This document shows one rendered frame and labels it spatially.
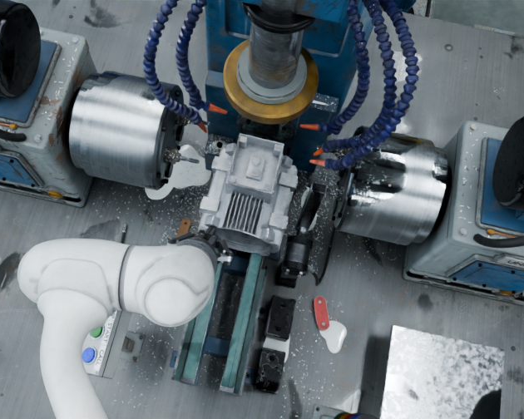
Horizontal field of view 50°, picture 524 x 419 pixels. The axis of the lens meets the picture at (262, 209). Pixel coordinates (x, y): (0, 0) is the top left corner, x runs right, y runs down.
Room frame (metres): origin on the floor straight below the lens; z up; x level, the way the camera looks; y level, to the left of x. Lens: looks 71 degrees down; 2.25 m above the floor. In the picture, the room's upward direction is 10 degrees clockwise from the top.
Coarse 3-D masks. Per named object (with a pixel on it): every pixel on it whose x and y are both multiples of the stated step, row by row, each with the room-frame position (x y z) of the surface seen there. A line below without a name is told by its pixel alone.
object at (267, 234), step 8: (232, 144) 0.55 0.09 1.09; (232, 152) 0.53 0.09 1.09; (288, 160) 0.54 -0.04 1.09; (288, 168) 0.52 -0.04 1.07; (208, 216) 0.37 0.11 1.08; (208, 224) 0.35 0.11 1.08; (216, 224) 0.36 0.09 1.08; (264, 232) 0.36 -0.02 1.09; (272, 232) 0.36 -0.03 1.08; (264, 240) 0.35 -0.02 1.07; (272, 240) 0.35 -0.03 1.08
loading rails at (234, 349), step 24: (240, 264) 0.34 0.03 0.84; (264, 264) 0.33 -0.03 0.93; (216, 288) 0.25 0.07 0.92; (240, 312) 0.21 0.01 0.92; (264, 312) 0.24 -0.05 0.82; (192, 336) 0.14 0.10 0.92; (240, 336) 0.15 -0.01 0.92; (192, 360) 0.08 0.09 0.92; (240, 360) 0.10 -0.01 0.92; (192, 384) 0.03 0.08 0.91; (240, 384) 0.05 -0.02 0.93
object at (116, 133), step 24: (120, 72) 0.67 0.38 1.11; (96, 96) 0.57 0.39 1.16; (120, 96) 0.58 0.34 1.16; (144, 96) 0.59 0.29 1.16; (72, 120) 0.51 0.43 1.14; (96, 120) 0.52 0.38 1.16; (120, 120) 0.52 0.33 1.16; (144, 120) 0.53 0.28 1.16; (168, 120) 0.56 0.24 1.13; (72, 144) 0.47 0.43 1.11; (96, 144) 0.47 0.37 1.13; (120, 144) 0.48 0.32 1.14; (144, 144) 0.49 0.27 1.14; (168, 144) 0.53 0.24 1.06; (96, 168) 0.44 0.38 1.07; (120, 168) 0.44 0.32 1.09; (144, 168) 0.45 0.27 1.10; (168, 168) 0.50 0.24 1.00
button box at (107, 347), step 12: (120, 312) 0.14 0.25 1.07; (108, 324) 0.11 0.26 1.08; (120, 324) 0.12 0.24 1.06; (108, 336) 0.09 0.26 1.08; (120, 336) 0.10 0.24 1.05; (84, 348) 0.06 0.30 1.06; (96, 348) 0.06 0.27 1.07; (108, 348) 0.07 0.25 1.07; (120, 348) 0.07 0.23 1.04; (96, 360) 0.04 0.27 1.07; (108, 360) 0.04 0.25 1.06; (96, 372) 0.02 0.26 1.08; (108, 372) 0.02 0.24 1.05
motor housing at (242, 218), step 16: (224, 176) 0.48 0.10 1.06; (224, 192) 0.44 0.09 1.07; (288, 192) 0.47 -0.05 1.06; (224, 208) 0.40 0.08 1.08; (240, 208) 0.40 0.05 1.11; (256, 208) 0.41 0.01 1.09; (272, 208) 0.42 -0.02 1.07; (288, 208) 0.44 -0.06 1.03; (224, 224) 0.36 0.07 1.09; (240, 224) 0.36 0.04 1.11; (256, 224) 0.37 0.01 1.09; (240, 240) 0.37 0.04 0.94; (256, 240) 0.38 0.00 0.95
